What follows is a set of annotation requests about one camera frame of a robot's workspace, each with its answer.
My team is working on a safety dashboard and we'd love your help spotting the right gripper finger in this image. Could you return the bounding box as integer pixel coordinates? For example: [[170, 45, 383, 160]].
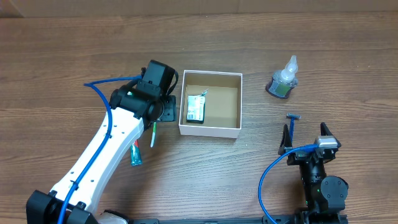
[[278, 124, 293, 156], [320, 122, 341, 148]]

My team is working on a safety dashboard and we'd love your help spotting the green white soap packet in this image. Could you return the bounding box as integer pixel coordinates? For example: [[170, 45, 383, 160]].
[[187, 89, 208, 124]]

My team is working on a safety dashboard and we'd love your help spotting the green white toothbrush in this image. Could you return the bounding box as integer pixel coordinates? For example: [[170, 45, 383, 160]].
[[150, 122, 157, 148]]

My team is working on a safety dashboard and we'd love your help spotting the red green toothpaste tube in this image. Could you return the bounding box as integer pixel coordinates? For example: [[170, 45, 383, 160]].
[[130, 140, 142, 166]]

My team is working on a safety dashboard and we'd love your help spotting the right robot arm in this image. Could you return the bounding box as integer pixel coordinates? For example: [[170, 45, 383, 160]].
[[277, 123, 349, 224]]

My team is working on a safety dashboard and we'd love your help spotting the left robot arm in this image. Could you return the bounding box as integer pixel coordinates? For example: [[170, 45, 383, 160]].
[[25, 60, 178, 223]]

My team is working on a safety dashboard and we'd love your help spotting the blue disposable razor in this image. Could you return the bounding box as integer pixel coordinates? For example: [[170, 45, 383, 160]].
[[287, 113, 301, 142]]

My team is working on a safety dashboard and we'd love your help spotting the white cardboard box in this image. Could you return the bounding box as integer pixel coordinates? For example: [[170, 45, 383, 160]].
[[178, 70, 243, 139]]

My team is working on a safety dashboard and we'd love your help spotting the purple hand soap pump bottle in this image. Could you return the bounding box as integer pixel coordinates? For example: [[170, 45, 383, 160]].
[[266, 55, 299, 99]]

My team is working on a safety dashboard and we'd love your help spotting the right blue cable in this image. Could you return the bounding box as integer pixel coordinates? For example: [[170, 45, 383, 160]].
[[257, 144, 319, 224]]

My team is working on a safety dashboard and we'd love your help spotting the blue cable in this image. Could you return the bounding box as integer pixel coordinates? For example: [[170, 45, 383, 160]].
[[57, 74, 144, 224], [257, 144, 319, 224]]

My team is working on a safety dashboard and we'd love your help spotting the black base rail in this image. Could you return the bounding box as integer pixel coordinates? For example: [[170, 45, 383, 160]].
[[124, 214, 348, 224]]

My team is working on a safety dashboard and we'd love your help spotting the left blue cable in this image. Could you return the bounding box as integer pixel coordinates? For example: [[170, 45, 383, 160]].
[[57, 74, 144, 224]]

